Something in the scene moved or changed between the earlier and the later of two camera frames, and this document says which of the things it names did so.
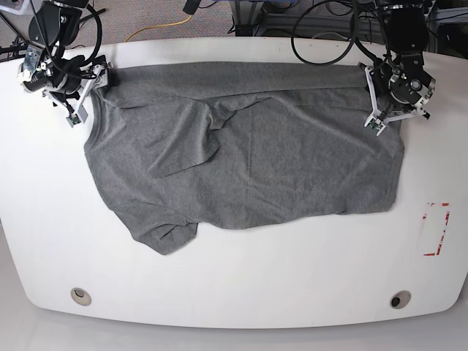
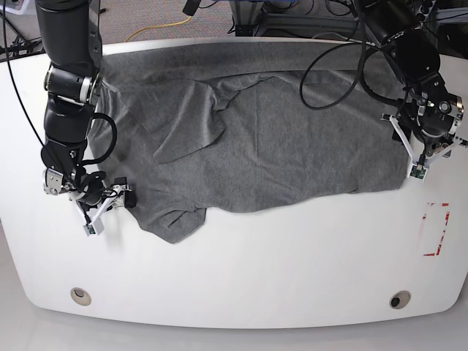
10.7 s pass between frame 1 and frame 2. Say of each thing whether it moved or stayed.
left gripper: moved
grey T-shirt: moved
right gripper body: moved
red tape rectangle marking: stayed
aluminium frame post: stayed
